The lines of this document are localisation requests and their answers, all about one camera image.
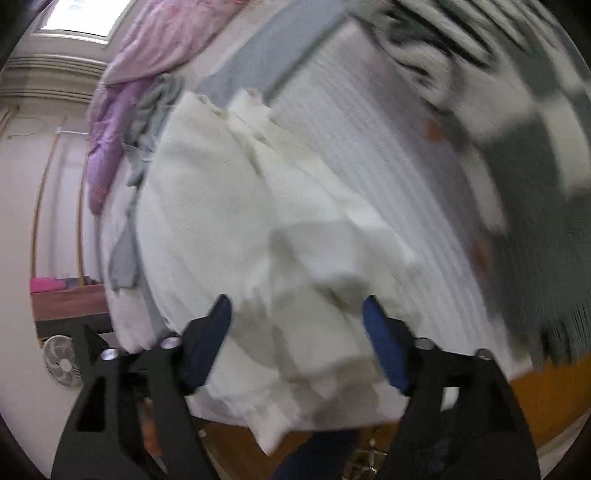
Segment white curtain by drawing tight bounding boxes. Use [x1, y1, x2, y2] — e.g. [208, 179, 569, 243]
[1, 53, 107, 105]

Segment window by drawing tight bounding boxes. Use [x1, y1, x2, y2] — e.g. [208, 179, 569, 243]
[37, 0, 134, 40]

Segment purple floral quilt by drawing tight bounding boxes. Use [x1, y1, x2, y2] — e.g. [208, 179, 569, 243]
[86, 1, 245, 216]

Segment dark wooden desk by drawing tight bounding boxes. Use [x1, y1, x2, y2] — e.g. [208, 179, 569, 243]
[30, 284, 113, 340]

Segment black white patterned blanket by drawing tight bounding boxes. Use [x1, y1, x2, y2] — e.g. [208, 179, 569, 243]
[345, 1, 590, 364]

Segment grey hoodie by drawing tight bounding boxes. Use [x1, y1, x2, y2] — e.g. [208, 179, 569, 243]
[107, 73, 184, 291]

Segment white standing fan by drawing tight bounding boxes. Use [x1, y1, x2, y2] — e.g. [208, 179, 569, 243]
[42, 335, 83, 390]

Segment white floral bed sheet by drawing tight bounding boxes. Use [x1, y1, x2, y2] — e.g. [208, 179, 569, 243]
[100, 1, 529, 431]

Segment white knit sweater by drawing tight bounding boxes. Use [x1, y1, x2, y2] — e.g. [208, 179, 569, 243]
[136, 90, 421, 452]

